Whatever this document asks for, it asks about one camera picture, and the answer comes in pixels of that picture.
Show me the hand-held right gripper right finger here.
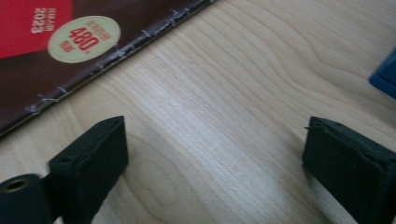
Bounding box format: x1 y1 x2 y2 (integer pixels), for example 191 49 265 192
302 116 396 224

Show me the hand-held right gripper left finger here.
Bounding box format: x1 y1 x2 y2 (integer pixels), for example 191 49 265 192
48 115 130 224

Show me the blue plastic file rack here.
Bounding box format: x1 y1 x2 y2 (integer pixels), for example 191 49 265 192
368 48 396 101

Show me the dark brown and red magazine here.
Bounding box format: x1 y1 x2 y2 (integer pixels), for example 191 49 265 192
0 0 219 138

